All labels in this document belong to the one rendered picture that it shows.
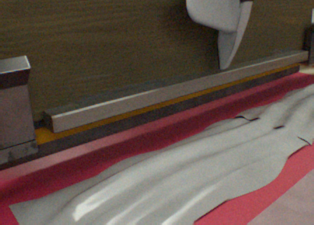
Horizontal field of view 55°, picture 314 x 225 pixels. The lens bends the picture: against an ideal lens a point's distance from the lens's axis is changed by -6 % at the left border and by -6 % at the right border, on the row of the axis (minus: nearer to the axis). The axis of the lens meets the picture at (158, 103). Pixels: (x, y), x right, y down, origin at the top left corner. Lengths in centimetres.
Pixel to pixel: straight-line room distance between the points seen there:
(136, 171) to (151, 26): 9
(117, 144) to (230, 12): 12
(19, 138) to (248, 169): 12
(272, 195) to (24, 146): 13
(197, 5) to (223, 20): 3
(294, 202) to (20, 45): 16
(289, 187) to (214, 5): 13
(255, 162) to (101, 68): 11
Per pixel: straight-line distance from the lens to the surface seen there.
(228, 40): 24
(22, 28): 17
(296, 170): 20
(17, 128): 17
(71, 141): 21
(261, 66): 30
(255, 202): 17
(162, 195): 16
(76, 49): 18
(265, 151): 21
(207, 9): 22
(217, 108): 29
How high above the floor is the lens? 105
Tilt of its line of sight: 19 degrees down
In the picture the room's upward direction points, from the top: 1 degrees counter-clockwise
